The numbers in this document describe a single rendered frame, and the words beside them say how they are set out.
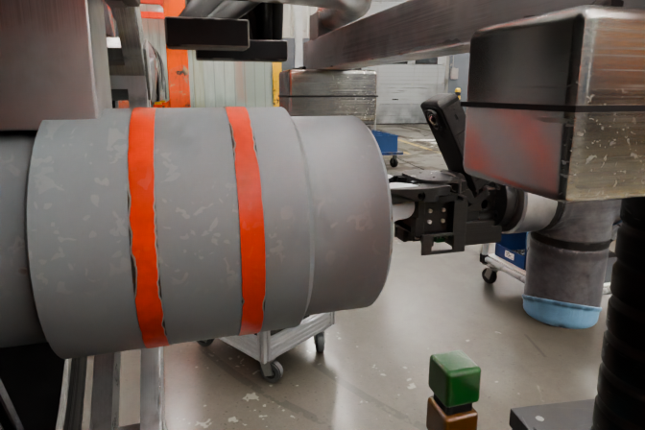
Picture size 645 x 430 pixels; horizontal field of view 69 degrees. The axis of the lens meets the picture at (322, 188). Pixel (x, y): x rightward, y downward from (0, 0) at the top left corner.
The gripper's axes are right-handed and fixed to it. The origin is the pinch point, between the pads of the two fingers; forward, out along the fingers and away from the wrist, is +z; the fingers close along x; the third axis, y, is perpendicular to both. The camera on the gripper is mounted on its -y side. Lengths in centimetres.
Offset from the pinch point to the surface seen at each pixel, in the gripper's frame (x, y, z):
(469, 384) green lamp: -10.2, 18.5, -10.9
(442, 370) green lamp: -9.1, 17.2, -8.4
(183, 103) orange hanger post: 348, -2, 17
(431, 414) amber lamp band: -7.5, 23.3, -8.4
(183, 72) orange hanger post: 348, -25, 15
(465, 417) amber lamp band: -10.1, 22.2, -10.8
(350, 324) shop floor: 119, 83, -45
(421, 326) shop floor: 109, 83, -72
